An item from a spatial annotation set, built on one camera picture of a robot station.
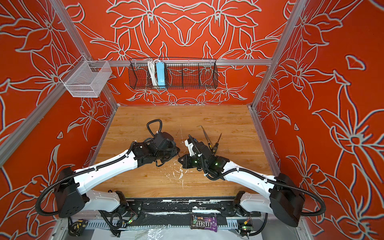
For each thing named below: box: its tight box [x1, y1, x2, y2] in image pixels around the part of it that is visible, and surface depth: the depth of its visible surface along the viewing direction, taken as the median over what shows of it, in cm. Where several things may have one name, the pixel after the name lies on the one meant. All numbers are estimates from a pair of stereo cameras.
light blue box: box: [156, 62, 166, 89], surface depth 92 cm
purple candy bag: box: [190, 214, 218, 232], surface depth 70 cm
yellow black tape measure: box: [68, 219, 89, 237], surface depth 68 cm
